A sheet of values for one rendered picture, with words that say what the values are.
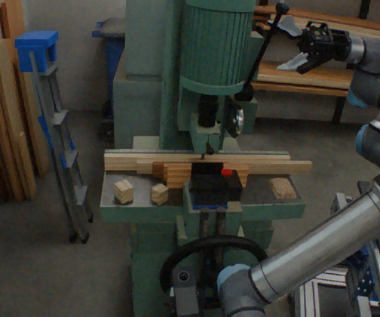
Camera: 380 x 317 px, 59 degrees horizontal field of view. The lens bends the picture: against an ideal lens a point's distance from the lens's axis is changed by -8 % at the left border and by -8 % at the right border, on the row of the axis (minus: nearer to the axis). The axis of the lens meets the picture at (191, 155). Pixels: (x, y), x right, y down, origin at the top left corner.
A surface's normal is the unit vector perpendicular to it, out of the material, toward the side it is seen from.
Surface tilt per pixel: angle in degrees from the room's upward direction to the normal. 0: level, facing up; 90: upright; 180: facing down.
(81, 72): 90
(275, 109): 90
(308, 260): 61
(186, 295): 31
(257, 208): 90
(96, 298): 0
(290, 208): 90
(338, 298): 0
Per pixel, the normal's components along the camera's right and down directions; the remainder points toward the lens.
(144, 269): 0.11, 0.54
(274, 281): -0.39, -0.04
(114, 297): 0.08, -0.84
